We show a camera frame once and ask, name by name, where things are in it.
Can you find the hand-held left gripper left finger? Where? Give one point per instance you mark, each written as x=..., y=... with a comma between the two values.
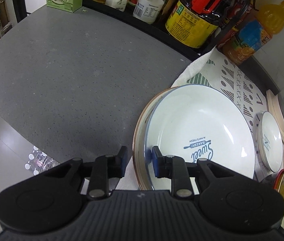
x=123, y=160

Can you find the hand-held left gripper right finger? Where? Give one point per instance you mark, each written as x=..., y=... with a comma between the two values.
x=155, y=160

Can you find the white plate with flower print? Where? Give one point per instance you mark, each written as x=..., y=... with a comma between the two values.
x=138, y=143

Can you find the large white blue-print plate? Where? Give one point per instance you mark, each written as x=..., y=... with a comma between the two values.
x=194, y=120

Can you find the small white blue-print plate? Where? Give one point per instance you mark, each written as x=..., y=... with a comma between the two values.
x=269, y=143

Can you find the red and black bowl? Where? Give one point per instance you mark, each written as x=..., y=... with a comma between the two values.
x=269, y=182

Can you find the pack of water bottles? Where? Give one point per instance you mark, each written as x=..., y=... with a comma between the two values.
x=39, y=160

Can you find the patterned fringed table cloth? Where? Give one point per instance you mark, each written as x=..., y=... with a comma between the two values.
x=237, y=85

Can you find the large soy sauce bottle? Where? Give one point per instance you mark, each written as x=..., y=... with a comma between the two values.
x=194, y=22

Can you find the black shelf rack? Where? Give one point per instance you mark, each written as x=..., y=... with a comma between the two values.
x=121, y=15

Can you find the white-cap white-label bottle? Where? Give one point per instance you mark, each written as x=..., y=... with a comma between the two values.
x=148, y=7

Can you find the orange juice bottle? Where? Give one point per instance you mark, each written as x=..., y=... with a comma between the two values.
x=252, y=35

